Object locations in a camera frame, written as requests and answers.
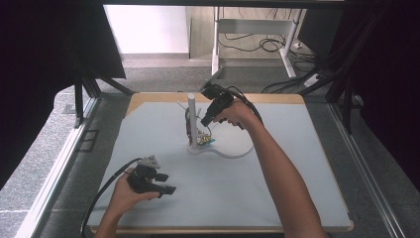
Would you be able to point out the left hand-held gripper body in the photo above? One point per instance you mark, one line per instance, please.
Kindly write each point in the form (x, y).
(142, 180)

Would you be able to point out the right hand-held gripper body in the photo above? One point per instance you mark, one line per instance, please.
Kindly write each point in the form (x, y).
(221, 97)

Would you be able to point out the white key rack stand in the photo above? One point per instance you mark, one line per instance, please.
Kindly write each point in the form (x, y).
(191, 115)

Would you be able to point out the person's right hand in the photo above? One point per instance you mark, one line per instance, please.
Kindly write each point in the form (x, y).
(239, 114)

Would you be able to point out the person's left hand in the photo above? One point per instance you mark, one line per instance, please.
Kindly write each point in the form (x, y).
(124, 198)

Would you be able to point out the pale grey table mat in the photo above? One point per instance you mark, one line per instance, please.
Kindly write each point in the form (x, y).
(214, 191)

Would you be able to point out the white power strip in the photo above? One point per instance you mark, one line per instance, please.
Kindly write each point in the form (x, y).
(312, 80)

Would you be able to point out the black metal stand struts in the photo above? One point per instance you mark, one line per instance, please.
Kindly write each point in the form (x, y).
(86, 89)
(343, 76)

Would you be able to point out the black curtain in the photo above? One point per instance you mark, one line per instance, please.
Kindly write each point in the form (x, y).
(36, 66)
(389, 82)

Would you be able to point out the white desk frame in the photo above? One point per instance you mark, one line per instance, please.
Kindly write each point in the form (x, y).
(254, 25)

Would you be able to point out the aluminium frame rail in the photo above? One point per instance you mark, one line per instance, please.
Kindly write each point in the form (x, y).
(52, 172)
(363, 172)

